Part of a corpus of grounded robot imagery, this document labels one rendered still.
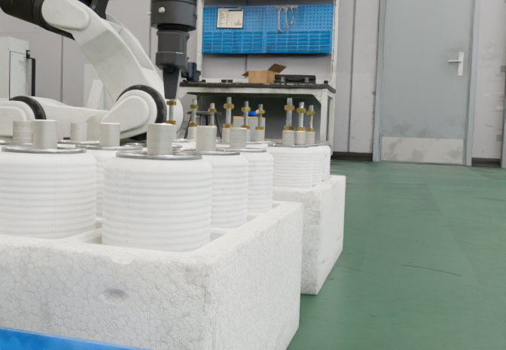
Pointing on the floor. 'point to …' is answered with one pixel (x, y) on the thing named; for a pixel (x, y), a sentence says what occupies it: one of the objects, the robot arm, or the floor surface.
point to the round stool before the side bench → (205, 120)
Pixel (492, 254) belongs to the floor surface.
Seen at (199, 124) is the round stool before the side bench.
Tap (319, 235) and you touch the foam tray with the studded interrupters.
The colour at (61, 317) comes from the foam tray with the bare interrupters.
